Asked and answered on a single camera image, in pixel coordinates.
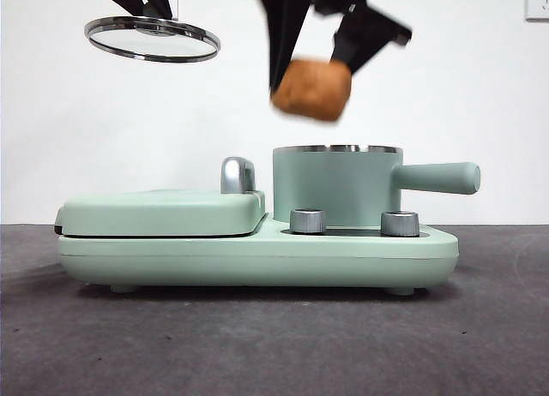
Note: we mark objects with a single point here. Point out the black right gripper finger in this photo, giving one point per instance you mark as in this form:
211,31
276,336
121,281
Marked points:
364,38
285,36

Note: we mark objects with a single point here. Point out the glass lid with green knob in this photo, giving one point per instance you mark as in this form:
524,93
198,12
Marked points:
151,27

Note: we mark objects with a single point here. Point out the brown potato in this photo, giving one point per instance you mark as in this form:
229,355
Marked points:
313,89

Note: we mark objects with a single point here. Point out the silver control knob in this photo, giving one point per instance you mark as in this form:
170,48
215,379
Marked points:
307,221
399,224

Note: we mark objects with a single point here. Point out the mint green grill cover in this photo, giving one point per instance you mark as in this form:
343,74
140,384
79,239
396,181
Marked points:
150,214

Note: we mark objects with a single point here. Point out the mint green breakfast machine base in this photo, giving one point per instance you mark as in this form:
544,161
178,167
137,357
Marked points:
257,259

